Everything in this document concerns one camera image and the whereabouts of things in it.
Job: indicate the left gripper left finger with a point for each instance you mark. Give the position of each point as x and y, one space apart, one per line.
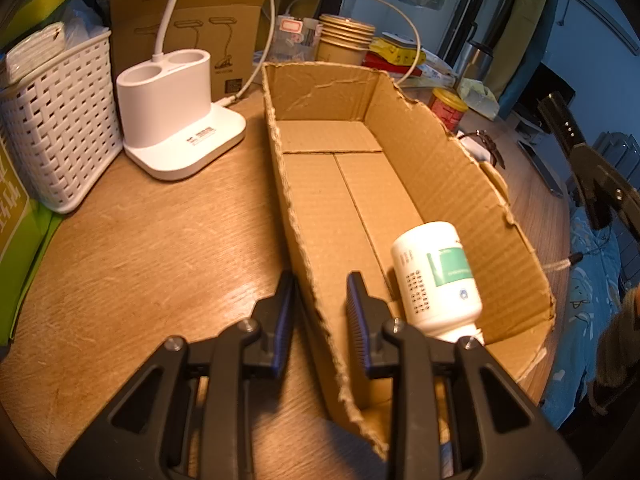
184 413

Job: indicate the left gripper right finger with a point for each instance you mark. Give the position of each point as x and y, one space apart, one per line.
496 432

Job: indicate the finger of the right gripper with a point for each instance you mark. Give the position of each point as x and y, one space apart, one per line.
602 189

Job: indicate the white pill bottle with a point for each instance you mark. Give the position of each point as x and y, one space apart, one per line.
437 287

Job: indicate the red can yellow lid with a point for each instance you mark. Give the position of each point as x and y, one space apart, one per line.
448 107

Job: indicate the torn cardboard box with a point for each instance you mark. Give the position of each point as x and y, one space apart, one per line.
357 164

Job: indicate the brown leather wristwatch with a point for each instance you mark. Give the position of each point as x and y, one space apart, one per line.
485 139

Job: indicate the white usb charger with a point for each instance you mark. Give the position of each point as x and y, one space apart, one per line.
477 150

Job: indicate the gloved right hand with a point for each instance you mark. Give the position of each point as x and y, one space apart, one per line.
618 346

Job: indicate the black smartphone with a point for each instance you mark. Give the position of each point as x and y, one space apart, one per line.
551 183

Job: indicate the crumpled tissue pack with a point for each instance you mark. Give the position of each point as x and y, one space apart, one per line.
478 97

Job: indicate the steel thermos flask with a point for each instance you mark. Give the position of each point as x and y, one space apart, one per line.
473 62

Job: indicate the white papers pile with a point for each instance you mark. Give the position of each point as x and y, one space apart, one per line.
435 69

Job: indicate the green tissue package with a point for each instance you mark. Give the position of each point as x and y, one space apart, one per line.
27 228

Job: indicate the yellow patterned box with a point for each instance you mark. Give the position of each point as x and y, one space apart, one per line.
396 52

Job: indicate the stack of paper cups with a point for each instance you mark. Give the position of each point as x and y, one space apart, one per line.
343 40

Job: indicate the white desk lamp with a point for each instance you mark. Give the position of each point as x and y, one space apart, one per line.
172 129

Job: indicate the white woven plastic basket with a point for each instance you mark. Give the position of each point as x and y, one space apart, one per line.
60 124

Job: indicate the clear plastic container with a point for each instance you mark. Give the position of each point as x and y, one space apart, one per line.
295 40

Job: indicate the brown lamp packaging box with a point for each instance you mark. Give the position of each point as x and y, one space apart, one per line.
226 29

